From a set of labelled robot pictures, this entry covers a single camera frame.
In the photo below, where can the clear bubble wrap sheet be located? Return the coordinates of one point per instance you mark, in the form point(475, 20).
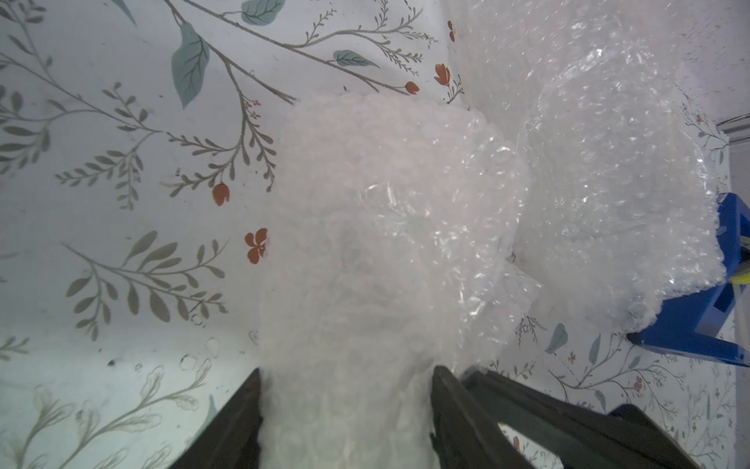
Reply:
point(392, 225)
point(622, 210)

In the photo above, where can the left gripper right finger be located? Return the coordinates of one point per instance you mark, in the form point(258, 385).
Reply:
point(464, 435)

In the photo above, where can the blue tape dispenser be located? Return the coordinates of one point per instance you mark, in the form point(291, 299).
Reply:
point(688, 326)

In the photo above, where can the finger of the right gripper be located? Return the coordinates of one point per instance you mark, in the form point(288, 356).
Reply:
point(581, 438)

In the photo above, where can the yellow green tape roll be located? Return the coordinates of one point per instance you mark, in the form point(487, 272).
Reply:
point(741, 275)

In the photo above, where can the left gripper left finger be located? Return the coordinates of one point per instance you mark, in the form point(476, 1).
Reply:
point(230, 441)

